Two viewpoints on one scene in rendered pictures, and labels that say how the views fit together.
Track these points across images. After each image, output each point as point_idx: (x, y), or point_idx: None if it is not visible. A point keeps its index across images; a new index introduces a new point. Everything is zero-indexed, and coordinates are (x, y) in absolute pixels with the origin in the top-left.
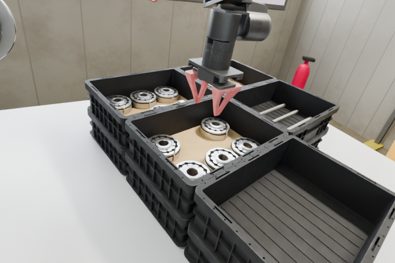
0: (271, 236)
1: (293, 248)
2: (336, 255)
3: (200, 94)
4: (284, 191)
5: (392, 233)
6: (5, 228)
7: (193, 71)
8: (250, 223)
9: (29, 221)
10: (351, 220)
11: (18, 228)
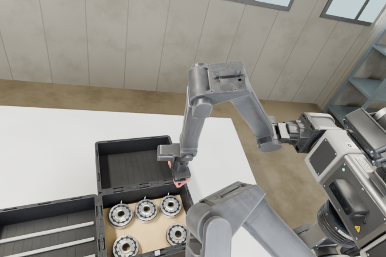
0: (150, 171)
1: (145, 164)
2: (131, 156)
3: (178, 185)
4: (123, 184)
5: (61, 166)
6: (251, 246)
7: (186, 178)
8: (154, 178)
9: (242, 246)
10: (107, 161)
11: (245, 244)
